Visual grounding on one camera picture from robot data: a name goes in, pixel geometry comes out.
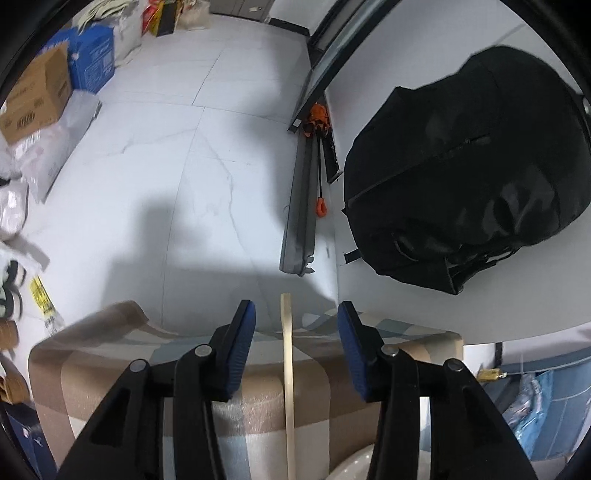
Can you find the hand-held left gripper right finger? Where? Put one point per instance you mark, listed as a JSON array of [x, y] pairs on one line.
[[351, 341]]

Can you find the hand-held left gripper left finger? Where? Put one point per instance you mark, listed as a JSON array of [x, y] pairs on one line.
[[244, 332]]

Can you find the wooden chopstick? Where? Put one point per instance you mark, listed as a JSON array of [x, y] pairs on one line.
[[288, 369]]

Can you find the round utensil container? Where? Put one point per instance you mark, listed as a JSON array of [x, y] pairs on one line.
[[351, 466]]

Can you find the small yellow item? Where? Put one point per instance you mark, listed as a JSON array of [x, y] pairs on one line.
[[490, 374]]

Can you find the blue plastic bag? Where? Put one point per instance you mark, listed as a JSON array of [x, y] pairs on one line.
[[535, 406]]

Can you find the yellow label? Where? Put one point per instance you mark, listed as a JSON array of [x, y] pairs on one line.
[[41, 300]]

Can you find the black backpack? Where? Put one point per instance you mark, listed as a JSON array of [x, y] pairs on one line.
[[461, 161]]

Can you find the tape rolls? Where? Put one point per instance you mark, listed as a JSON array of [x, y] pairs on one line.
[[11, 300]]

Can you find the dark blue box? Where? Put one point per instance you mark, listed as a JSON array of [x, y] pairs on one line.
[[23, 434]]

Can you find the clear plastic wrapped package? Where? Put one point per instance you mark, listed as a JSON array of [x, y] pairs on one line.
[[51, 157]]

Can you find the white plastic wrapped bundle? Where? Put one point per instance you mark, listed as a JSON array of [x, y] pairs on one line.
[[11, 207]]

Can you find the blue printed box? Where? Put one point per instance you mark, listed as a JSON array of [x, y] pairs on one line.
[[94, 60]]

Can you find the brown cardboard box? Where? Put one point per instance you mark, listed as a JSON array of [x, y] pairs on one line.
[[37, 97]]

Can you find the white cloth bag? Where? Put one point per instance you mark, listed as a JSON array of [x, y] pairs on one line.
[[124, 37]]

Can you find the yellow and black box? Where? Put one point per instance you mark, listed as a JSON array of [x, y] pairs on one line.
[[167, 21]]

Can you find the beige bag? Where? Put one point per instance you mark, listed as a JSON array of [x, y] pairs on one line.
[[194, 14]]

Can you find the grey door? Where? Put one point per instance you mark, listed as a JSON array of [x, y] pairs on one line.
[[240, 5]]

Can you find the red plastic bag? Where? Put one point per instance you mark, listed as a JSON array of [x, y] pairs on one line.
[[150, 16]]

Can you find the grey metal rail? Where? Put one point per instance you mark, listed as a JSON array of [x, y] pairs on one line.
[[300, 207]]

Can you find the dark sliding door frame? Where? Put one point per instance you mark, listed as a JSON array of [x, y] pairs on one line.
[[318, 41]]

